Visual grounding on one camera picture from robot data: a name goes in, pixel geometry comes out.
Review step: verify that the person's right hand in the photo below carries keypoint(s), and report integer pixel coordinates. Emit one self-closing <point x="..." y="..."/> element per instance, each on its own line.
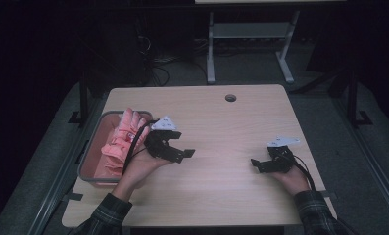
<point x="293" y="179"/>

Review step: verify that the black post with foot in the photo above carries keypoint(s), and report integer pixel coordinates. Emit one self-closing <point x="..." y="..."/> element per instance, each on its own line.
<point x="83" y="98"/>
<point x="352" y="98"/>

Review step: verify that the person's left hand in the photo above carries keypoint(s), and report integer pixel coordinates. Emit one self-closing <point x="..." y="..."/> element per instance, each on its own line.
<point x="139" y="169"/>

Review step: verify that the grey metal stand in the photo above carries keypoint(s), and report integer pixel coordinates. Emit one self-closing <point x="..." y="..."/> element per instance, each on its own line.
<point x="247" y="31"/>

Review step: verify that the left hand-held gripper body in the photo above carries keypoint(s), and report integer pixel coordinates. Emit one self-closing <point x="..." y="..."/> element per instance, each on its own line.
<point x="159" y="147"/>

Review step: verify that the round table grommet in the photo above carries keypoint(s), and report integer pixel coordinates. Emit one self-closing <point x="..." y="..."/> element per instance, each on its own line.
<point x="230" y="98"/>

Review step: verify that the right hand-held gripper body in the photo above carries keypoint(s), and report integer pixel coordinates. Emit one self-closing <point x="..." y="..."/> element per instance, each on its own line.
<point x="280" y="161"/>

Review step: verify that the pink glove with red print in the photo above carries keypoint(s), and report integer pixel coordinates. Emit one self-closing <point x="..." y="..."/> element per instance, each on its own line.
<point x="126" y="127"/>

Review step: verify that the pink plastic basin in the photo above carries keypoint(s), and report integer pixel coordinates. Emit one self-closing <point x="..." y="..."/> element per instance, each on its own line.
<point x="90" y="153"/>

